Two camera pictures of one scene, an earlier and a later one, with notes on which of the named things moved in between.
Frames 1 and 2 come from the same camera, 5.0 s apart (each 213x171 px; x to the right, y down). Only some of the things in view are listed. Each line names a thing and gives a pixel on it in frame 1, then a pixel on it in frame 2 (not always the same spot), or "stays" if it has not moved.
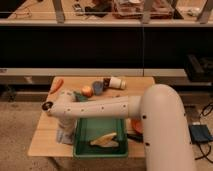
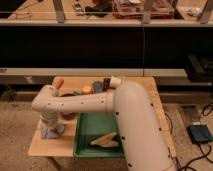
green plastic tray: [90, 129] stays
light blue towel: [65, 132] → [52, 133]
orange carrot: [57, 83] stays
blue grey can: [98, 87] stays
